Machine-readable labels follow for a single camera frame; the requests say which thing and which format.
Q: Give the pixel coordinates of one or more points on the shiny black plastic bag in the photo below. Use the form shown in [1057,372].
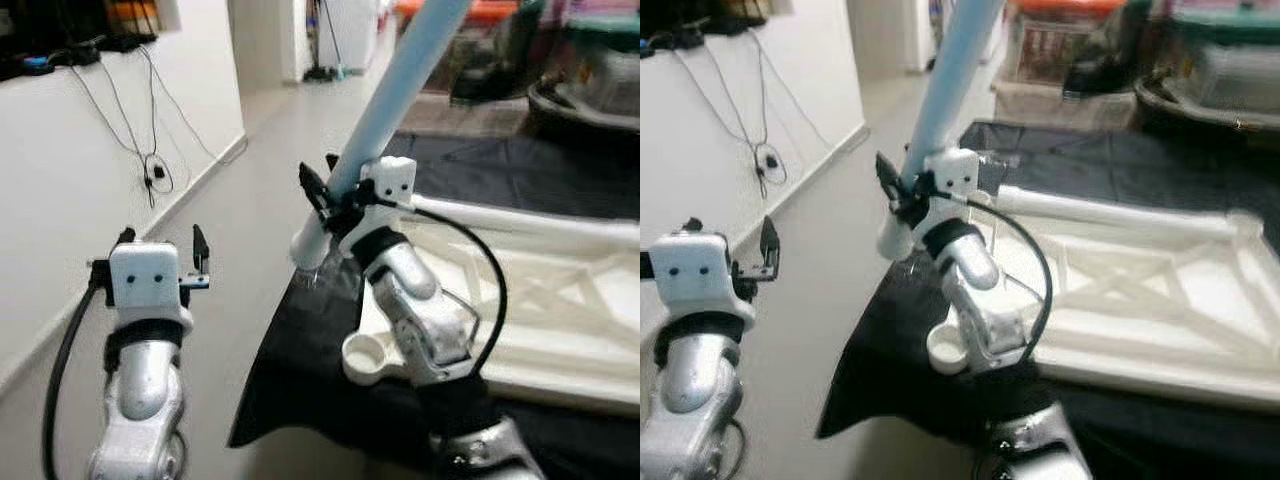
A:
[495,70]
[1105,60]

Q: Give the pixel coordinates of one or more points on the white plastic children table top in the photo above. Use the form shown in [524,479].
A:
[560,340]
[1150,340]

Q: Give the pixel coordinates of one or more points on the clear box with orange lid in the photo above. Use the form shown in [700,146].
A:
[490,12]
[1040,45]

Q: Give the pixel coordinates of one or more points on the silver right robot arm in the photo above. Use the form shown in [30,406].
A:
[975,265]
[410,290]

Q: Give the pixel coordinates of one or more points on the black round basin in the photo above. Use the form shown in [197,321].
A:
[580,115]
[1200,115]

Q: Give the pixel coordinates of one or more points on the mop with green head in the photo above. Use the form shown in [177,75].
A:
[322,72]

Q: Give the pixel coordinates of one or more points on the black wifi router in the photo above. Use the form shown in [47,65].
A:
[40,40]
[690,20]

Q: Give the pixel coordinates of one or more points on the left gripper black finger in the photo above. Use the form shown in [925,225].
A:
[126,237]
[771,245]
[693,227]
[201,252]

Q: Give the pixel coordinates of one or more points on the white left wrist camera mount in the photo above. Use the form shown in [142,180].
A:
[145,280]
[700,275]

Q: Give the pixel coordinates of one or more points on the grey cloth covered ledge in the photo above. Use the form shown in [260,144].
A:
[1050,105]
[460,115]

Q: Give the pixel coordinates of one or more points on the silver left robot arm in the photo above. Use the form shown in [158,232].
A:
[695,380]
[145,400]

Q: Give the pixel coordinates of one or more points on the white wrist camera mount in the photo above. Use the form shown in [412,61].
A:
[700,275]
[955,170]
[145,280]
[390,180]

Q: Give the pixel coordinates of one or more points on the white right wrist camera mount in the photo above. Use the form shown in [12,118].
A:
[955,170]
[390,180]

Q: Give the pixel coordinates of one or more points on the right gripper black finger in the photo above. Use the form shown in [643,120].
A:
[890,182]
[314,190]
[332,161]

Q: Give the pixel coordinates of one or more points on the dark green round lid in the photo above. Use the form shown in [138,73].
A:
[1225,25]
[605,30]

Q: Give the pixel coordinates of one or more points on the white plastic table leg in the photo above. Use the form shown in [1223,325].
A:
[540,225]
[950,90]
[1120,210]
[400,90]

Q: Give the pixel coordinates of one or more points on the white appliance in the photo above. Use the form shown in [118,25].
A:
[350,30]

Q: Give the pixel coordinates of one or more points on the clear plastic storage box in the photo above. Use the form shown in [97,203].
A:
[1235,75]
[610,80]

